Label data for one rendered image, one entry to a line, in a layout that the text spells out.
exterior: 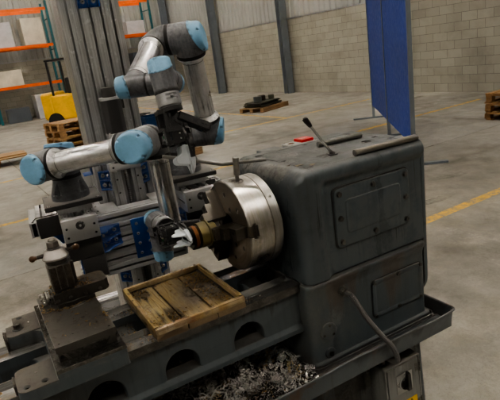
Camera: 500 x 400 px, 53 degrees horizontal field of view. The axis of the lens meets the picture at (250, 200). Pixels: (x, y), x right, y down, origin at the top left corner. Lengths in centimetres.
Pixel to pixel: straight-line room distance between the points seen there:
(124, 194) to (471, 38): 1142
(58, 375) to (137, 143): 78
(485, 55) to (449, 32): 109
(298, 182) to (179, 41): 75
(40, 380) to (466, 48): 1240
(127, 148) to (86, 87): 58
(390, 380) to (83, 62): 177
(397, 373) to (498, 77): 1106
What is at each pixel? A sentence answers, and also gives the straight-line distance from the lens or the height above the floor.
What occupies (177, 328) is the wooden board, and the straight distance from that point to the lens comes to 157.
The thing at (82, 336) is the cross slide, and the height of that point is 97.
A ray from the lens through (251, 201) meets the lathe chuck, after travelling 162.
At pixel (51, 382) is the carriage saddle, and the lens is 147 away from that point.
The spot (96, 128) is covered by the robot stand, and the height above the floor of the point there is 141.
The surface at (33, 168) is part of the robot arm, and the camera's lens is 202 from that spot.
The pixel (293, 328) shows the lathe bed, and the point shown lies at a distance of 182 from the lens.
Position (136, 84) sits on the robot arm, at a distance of 170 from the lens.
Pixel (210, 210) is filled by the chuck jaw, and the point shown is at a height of 114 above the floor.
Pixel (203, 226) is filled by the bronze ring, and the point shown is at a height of 111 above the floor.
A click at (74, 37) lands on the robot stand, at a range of 232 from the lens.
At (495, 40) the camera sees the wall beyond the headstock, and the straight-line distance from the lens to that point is 1275.
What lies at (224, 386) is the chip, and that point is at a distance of 184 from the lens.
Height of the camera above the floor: 165
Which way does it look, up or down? 17 degrees down
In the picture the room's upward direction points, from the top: 8 degrees counter-clockwise
